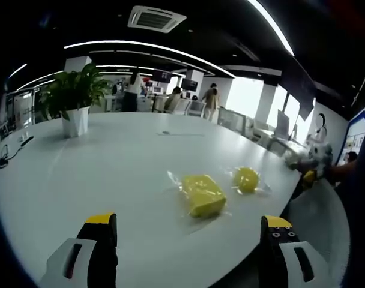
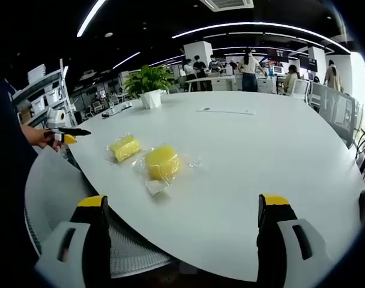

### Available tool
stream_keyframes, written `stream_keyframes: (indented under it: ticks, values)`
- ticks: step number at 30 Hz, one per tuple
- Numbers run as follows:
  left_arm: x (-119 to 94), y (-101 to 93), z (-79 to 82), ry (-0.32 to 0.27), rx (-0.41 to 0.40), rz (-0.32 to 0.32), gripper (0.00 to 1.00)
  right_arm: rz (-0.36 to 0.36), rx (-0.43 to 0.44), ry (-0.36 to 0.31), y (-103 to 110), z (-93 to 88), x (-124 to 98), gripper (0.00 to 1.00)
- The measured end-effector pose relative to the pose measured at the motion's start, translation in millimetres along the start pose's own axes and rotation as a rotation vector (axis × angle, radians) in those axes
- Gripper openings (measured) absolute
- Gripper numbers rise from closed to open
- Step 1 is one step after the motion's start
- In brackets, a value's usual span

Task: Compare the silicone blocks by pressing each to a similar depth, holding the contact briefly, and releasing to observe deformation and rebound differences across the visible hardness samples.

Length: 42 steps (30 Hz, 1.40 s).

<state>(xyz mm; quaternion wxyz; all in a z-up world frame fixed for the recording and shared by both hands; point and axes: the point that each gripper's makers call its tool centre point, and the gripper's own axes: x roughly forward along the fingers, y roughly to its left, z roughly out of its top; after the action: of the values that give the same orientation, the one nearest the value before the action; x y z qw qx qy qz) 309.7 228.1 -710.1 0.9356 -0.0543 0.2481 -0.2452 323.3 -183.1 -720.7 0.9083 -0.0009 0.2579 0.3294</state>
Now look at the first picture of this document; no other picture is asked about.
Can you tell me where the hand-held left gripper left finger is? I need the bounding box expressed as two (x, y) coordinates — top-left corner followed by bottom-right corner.
(40, 212), (119, 288)

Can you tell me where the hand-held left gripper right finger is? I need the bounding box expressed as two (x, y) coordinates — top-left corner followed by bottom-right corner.
(260, 215), (332, 288)

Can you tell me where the round yellow silicone block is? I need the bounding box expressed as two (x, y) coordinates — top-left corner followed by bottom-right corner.
(232, 166), (261, 194)

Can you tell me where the grey office chair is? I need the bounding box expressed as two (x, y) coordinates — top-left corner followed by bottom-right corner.
(186, 100), (207, 118)

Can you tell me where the dark computer monitor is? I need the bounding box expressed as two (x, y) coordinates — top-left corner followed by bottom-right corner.
(181, 78), (199, 91)

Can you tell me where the white faceted plant pot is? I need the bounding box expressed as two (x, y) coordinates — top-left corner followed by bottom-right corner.
(61, 106), (91, 139)

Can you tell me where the hanging dark display screen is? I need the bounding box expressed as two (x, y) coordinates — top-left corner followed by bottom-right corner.
(153, 70), (173, 83)

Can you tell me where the green potted plant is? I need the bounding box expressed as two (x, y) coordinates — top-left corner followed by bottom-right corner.
(39, 62), (112, 121)

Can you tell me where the ceiling air conditioner vent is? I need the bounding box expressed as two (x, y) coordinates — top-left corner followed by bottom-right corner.
(127, 5), (187, 34)

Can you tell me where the blue framed wall board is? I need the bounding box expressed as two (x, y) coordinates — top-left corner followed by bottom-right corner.
(337, 101), (365, 166)

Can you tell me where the black cable with plug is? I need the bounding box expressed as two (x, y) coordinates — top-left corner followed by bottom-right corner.
(0, 136), (35, 169)

